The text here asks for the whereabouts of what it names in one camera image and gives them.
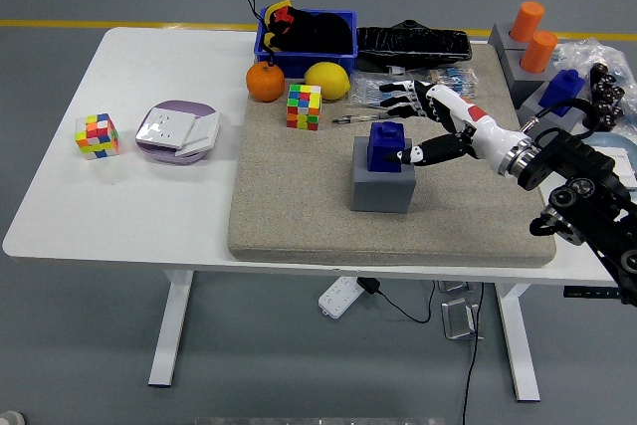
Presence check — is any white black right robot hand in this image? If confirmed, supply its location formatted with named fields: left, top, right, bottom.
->
left=377, top=78, right=527, bottom=173

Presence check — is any blue seal with square knob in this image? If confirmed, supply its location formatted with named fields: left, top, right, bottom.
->
left=366, top=120, right=407, bottom=173
left=540, top=69, right=584, bottom=116

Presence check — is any grey square seal holder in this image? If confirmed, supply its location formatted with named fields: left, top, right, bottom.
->
left=517, top=81, right=588, bottom=147
left=350, top=135, right=417, bottom=215

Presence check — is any bag of tan resistors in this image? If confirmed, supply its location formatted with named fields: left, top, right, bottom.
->
left=425, top=66, right=482, bottom=101

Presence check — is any grey cylinder holder block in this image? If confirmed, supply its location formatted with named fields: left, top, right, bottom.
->
left=502, top=46, right=561, bottom=107
left=487, top=22, right=529, bottom=56

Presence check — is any orange cylinder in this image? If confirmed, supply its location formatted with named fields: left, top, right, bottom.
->
left=510, top=0, right=546, bottom=43
left=520, top=30, right=558, bottom=73

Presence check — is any black wrapped long object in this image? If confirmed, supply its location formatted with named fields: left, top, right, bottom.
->
left=355, top=19, right=473, bottom=73

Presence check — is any bag of blue resistors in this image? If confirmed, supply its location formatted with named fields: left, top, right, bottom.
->
left=349, top=71, right=424, bottom=112

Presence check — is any black silver pen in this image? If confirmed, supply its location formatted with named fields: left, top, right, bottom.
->
left=331, top=112, right=387, bottom=125

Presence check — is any clear plastic bag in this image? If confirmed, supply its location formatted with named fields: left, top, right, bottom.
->
left=552, top=36, right=637, bottom=101

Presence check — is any light blue plate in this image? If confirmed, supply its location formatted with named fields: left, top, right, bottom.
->
left=586, top=130, right=637, bottom=192

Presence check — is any yellow lemon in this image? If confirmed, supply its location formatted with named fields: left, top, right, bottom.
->
left=304, top=61, right=351, bottom=101

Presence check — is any four-by-four colourful puzzle cube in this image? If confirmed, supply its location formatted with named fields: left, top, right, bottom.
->
left=285, top=83, right=323, bottom=131

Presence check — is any black table control panel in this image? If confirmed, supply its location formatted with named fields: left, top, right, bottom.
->
left=562, top=285, right=623, bottom=300

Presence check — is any blue plastic bin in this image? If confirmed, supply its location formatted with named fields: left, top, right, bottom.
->
left=253, top=8, right=358, bottom=79

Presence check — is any grey-brown mat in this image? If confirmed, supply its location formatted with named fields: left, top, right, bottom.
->
left=227, top=41, right=557, bottom=267

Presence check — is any white table leg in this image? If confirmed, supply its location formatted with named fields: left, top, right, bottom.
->
left=495, top=283, right=542, bottom=402
left=147, top=269, right=194, bottom=389

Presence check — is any white power strip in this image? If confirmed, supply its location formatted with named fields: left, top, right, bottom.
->
left=318, top=275, right=363, bottom=319

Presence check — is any orange fruit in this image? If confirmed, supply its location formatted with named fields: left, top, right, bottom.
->
left=245, top=60, right=286, bottom=103

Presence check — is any purple plate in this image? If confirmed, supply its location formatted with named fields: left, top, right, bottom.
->
left=134, top=100, right=221, bottom=166

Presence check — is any large white socket panel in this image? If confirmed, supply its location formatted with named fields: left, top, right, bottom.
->
left=134, top=106, right=196, bottom=151

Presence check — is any three-by-three colourful puzzle cube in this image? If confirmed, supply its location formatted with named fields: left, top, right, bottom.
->
left=75, top=112, right=120, bottom=161

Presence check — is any large metal bracket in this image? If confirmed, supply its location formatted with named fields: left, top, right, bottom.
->
left=441, top=298, right=482, bottom=341

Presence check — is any black plug with cord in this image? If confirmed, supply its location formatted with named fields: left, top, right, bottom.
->
left=357, top=277, right=437, bottom=324

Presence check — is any black floor cable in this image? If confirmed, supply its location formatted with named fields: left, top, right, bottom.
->
left=460, top=283, right=487, bottom=425

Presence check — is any small white switch panel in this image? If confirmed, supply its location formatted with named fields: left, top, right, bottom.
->
left=176, top=112, right=221, bottom=157

